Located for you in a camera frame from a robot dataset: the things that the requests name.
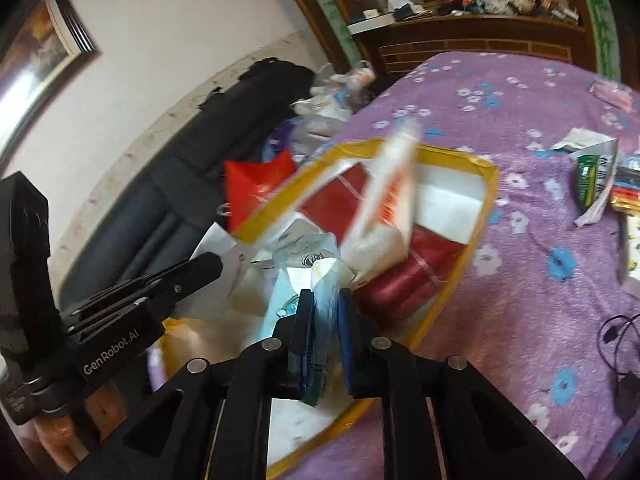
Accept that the black leather sofa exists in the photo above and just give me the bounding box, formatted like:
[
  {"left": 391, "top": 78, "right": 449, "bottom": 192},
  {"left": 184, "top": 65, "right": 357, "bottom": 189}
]
[{"left": 58, "top": 58, "right": 314, "bottom": 310}]

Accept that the coloured cloth stack packet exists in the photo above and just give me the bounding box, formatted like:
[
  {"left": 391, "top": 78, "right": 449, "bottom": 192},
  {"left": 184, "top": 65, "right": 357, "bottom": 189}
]
[{"left": 610, "top": 154, "right": 640, "bottom": 216}]

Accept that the green white wipes packet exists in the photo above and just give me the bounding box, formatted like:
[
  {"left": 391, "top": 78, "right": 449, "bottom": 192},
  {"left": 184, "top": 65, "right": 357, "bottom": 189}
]
[{"left": 570, "top": 139, "right": 622, "bottom": 228}]

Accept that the pink packet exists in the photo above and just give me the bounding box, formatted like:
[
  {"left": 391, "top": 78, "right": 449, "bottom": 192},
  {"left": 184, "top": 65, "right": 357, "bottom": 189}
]
[{"left": 589, "top": 79, "right": 634, "bottom": 113}]

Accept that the person left hand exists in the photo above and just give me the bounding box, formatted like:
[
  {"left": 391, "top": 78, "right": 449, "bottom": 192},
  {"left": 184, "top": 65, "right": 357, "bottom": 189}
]
[{"left": 34, "top": 382, "right": 127, "bottom": 474}]

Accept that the white foam box yellow tape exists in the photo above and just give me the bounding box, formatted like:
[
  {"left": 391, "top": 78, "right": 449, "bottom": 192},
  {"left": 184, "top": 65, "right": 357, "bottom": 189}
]
[{"left": 160, "top": 139, "right": 498, "bottom": 376}]

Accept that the white packet red text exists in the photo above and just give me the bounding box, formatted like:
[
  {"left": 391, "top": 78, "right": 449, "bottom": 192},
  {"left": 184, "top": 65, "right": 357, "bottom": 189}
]
[{"left": 341, "top": 119, "right": 422, "bottom": 288}]

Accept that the black power adapter with cable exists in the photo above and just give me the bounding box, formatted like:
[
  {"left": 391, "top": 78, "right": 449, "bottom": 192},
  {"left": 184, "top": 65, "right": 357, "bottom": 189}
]
[{"left": 597, "top": 313, "right": 639, "bottom": 424}]

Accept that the lemon print tissue pack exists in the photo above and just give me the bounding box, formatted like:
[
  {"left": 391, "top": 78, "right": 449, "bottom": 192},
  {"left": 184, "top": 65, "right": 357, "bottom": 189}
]
[{"left": 618, "top": 214, "right": 640, "bottom": 298}]

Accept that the red gift bag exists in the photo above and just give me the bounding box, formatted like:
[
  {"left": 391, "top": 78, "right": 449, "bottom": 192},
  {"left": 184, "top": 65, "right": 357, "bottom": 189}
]
[{"left": 224, "top": 150, "right": 296, "bottom": 231}]

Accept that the white printed packet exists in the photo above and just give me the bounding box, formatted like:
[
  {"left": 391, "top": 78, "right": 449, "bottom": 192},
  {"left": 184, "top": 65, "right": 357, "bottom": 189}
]
[{"left": 174, "top": 223, "right": 274, "bottom": 321}]

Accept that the wooden brick counter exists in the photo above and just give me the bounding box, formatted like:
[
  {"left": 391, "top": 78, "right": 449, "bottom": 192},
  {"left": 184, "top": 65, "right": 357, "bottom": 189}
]
[{"left": 354, "top": 14, "right": 597, "bottom": 76}]

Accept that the purple floral tablecloth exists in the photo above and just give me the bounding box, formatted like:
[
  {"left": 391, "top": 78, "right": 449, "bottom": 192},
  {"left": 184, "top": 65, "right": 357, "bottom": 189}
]
[{"left": 278, "top": 51, "right": 640, "bottom": 480}]

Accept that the framed painting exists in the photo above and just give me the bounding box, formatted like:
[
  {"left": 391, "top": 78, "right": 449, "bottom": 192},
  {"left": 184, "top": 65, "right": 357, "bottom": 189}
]
[{"left": 1, "top": 0, "right": 98, "bottom": 166}]

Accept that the red zip pouch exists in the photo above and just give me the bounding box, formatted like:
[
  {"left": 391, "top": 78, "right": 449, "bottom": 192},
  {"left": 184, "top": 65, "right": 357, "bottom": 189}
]
[{"left": 298, "top": 162, "right": 466, "bottom": 326}]

